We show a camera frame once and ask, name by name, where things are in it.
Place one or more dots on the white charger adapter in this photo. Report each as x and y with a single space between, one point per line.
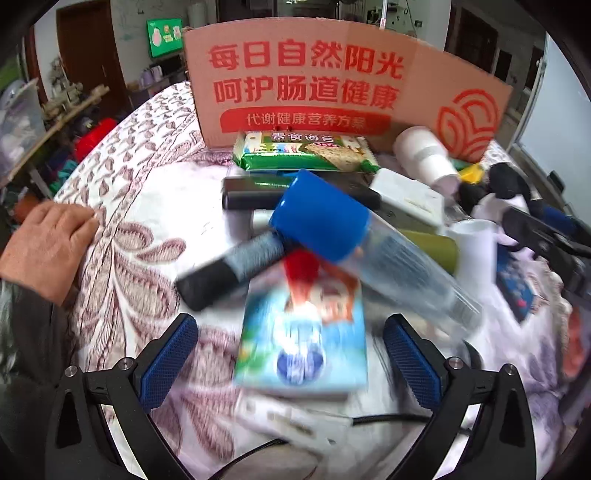
406 194

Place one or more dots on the blue remote control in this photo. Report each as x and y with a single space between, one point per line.
512 281

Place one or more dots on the white cylindrical bottle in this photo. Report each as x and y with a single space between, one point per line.
425 154

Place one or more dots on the printed cardboard box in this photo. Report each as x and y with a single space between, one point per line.
323 46

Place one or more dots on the blue cartoon tissue pack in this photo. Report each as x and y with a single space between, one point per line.
300 332

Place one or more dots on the whiteboard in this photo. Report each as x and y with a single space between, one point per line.
561 106

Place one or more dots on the grey tv cabinet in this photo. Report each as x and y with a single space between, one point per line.
157 76

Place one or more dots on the wooden workbench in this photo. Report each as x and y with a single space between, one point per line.
51 117

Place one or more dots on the panda plush toy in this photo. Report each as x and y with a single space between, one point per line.
503 182

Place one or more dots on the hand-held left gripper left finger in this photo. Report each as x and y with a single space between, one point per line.
168 355

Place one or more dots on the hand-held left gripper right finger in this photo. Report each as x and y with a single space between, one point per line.
411 364

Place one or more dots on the television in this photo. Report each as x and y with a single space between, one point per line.
164 37

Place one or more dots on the black grey cylinder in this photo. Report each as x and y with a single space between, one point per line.
221 277

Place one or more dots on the white power strip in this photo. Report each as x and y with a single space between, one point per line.
295 424

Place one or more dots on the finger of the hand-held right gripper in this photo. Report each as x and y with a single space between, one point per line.
531 228

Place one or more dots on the paisley printed tablecloth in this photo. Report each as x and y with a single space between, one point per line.
138 207

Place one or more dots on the yellow plastic box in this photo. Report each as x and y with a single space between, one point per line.
471 174

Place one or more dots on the brown wooden door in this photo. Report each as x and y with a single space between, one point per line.
87 50

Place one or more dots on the red plastic stool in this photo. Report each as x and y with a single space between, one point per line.
94 136

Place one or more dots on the dark wooden door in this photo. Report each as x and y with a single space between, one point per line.
471 44

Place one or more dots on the clear bottle with blue cap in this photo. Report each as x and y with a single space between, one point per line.
318 212

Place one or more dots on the clear plastic storage bin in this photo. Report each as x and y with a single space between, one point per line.
18 120

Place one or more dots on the olive green cylinder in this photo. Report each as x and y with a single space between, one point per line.
434 249

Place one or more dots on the green snack packet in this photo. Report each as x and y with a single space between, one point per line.
295 154

